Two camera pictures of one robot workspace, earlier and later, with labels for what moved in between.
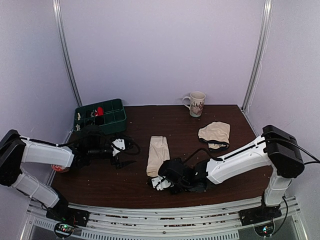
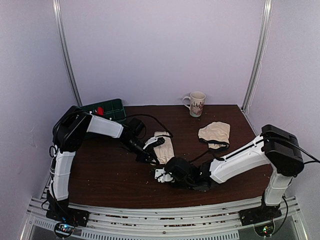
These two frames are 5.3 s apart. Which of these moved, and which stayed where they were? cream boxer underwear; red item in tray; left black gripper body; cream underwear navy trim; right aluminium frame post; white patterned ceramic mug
Moved: cream boxer underwear; left black gripper body
Stayed: cream underwear navy trim; right aluminium frame post; white patterned ceramic mug; red item in tray
